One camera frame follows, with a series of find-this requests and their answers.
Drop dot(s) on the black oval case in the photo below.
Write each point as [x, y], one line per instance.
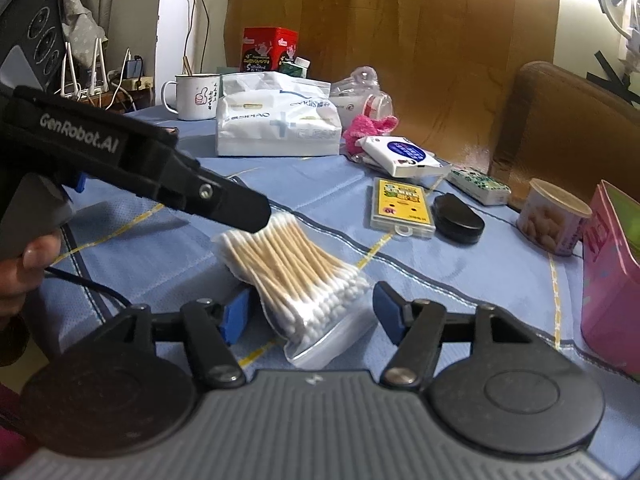
[457, 217]

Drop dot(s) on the grey power adapter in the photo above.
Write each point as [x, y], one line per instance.
[133, 67]

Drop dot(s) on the yellow card case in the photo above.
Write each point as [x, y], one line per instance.
[400, 205]

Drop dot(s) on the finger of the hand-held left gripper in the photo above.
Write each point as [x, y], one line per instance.
[230, 205]

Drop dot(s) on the pink knitted cloth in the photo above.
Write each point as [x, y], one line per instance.
[360, 130]

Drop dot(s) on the white and blue wipes packet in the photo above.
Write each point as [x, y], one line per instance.
[400, 155]

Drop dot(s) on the person's maroon clothing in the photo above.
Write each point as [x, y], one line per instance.
[10, 435]

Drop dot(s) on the black tape cross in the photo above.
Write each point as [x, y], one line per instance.
[607, 82]

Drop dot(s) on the red tin box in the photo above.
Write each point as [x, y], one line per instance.
[265, 50]

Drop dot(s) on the white enamel mug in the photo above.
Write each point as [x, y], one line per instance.
[195, 97]

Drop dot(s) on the grey patterned cloth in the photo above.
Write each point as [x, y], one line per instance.
[80, 20]

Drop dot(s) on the grey curtain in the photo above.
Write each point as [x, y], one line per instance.
[130, 0]

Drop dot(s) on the green drink carton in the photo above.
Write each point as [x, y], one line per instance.
[292, 67]

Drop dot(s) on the person's left hand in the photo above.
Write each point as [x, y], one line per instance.
[30, 265]

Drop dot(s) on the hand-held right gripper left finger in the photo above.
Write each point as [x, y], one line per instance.
[235, 310]

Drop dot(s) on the wood-grain board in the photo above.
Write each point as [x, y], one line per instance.
[400, 20]

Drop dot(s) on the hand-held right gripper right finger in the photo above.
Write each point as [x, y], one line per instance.
[387, 310]

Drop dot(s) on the spoon in mug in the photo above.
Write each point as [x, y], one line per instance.
[187, 66]

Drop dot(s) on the bag of cotton swabs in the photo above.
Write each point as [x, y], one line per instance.
[295, 270]

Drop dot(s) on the white tissue pack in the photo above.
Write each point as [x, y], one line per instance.
[275, 120]

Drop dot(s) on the white router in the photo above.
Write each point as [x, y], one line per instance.
[97, 75]

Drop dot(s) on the beige power strip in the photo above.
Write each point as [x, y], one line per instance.
[135, 83]

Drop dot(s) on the clear bag with cups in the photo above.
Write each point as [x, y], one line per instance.
[360, 95]

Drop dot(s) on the round snack can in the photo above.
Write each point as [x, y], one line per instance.
[545, 225]

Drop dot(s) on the blue tablecloth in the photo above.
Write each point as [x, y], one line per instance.
[150, 250]

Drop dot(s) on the brown seat cushion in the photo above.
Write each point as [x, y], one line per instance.
[560, 125]

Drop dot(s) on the green patterned tissue pack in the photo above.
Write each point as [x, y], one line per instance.
[475, 182]

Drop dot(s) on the pink tin box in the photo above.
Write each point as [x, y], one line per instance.
[610, 285]

